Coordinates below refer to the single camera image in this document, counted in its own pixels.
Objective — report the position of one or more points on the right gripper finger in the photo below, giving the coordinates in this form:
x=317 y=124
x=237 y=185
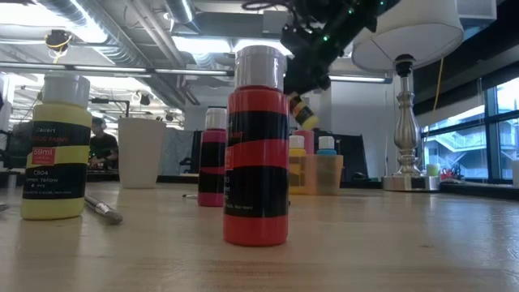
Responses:
x=294 y=85
x=316 y=83

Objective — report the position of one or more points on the tall salmon pink paint bottle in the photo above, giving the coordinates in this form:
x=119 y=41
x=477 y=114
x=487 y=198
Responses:
x=305 y=142

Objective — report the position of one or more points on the small sky blue paint bottle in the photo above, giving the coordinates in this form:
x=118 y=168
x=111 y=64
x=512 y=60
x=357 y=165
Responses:
x=326 y=142

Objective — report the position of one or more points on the small magenta paint bottle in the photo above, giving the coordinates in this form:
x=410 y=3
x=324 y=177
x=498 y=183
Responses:
x=211 y=200

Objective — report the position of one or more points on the small red paint bottle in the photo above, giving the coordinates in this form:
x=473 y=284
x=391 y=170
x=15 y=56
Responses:
x=255 y=231

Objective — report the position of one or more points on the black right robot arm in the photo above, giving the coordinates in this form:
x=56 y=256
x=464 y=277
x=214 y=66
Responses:
x=344 y=16

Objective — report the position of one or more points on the black partition panel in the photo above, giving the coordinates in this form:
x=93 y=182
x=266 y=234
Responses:
x=353 y=154

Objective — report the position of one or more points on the translucent orange tray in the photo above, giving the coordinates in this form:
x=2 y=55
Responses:
x=330 y=178

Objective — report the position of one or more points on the silver table lamp white shade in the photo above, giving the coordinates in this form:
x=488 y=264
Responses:
x=407 y=134

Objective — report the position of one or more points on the grey partition panel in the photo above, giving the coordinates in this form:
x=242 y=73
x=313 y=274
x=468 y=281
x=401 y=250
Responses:
x=178 y=152

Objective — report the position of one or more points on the small light green container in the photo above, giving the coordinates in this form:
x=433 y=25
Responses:
x=432 y=169

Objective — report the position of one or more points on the small red object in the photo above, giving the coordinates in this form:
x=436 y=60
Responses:
x=450 y=174

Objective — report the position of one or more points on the white cup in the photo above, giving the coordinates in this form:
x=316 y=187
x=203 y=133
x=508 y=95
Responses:
x=140 y=154

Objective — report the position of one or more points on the person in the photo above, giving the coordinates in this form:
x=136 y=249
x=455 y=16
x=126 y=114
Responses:
x=103 y=148

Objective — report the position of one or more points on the black yellow ceiling device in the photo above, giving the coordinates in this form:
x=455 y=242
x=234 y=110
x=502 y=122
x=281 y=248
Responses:
x=58 y=39

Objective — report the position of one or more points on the black office chair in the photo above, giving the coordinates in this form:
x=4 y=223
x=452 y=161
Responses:
x=16 y=146

